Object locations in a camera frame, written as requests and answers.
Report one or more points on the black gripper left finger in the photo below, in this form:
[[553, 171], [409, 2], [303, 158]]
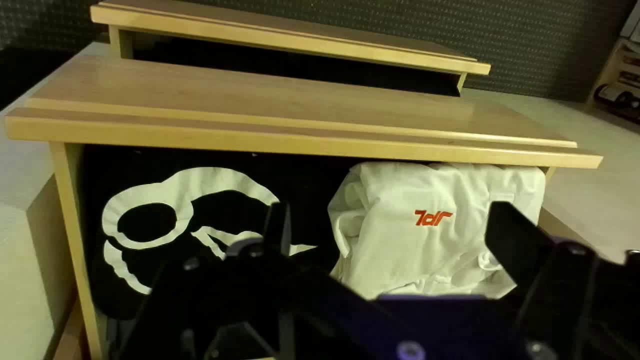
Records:
[[270, 247]]

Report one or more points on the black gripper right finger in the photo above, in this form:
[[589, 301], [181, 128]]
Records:
[[538, 262]]

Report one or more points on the wooden drawer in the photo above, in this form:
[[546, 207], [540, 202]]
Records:
[[129, 102], [212, 36]]

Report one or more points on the white folded shirt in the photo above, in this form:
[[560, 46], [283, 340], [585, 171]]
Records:
[[419, 228]]

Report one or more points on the black shirt with white print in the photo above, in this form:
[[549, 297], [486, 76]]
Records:
[[147, 207]]

